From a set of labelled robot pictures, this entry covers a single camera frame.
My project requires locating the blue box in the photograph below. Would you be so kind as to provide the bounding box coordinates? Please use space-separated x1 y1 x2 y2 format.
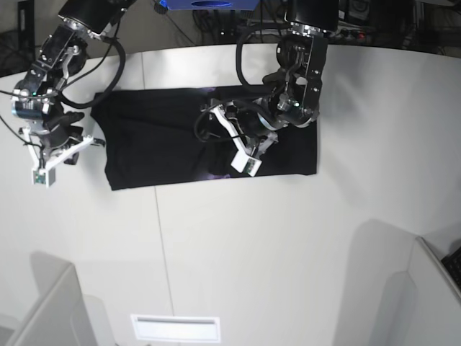
152 0 259 11

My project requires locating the white partition panel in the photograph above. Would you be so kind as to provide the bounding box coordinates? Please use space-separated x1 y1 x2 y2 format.
334 237 460 345
1 252 117 345

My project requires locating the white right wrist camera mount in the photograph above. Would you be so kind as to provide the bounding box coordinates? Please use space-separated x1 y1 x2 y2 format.
19 127 106 188

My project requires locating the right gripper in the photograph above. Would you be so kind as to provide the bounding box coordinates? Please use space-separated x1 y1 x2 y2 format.
34 111 85 166

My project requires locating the black keyboard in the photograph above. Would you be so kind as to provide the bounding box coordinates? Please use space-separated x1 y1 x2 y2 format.
442 248 461 288

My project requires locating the white partition panel left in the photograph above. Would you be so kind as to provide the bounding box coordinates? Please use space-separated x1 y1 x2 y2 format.
1 252 117 345

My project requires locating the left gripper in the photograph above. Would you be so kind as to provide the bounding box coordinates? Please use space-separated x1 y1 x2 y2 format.
207 104 279 175

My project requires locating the white power strip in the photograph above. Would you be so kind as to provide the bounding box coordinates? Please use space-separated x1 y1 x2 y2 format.
329 28 374 40

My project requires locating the white partition panel right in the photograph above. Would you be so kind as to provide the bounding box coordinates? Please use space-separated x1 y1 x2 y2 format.
334 237 460 345

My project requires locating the black T-shirt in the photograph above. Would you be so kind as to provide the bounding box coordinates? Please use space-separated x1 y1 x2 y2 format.
89 85 320 192

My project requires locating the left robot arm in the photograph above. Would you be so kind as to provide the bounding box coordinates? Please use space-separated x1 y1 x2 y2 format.
202 1 339 177

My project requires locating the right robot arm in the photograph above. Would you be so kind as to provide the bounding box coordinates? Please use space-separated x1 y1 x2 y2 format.
9 1 133 169

